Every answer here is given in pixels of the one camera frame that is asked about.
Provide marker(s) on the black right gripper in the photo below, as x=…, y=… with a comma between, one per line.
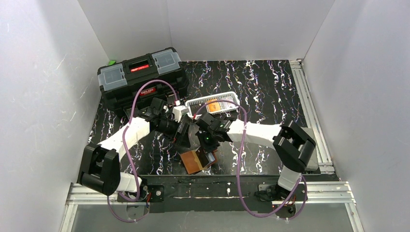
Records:
x=208, y=148

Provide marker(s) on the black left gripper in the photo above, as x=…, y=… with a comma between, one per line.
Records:
x=183, y=129

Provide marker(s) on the brown leather card holder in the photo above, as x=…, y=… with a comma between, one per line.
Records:
x=197, y=160

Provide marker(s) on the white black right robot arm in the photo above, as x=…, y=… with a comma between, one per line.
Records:
x=293, y=145

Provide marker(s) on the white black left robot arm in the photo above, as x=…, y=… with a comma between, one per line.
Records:
x=100, y=165

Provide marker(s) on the orange credit card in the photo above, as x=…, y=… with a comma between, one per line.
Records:
x=214, y=107

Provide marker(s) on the white credit card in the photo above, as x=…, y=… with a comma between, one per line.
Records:
x=229, y=105

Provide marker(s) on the white plastic basket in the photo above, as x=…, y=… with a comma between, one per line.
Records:
x=197, y=106

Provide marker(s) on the black plastic toolbox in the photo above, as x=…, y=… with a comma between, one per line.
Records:
x=157, y=74

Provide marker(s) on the small green object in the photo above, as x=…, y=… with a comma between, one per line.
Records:
x=111, y=62

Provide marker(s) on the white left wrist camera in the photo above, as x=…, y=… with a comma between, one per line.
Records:
x=179, y=112

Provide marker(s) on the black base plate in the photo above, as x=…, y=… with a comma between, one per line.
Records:
x=205, y=193

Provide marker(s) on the aluminium frame rail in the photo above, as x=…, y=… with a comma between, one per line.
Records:
x=323, y=156

